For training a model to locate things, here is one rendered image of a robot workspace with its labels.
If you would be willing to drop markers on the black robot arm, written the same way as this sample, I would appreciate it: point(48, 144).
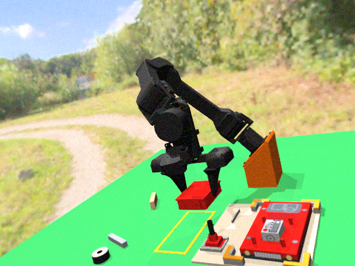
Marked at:
point(171, 116)

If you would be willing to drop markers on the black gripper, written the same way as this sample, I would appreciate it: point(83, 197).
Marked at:
point(215, 159)

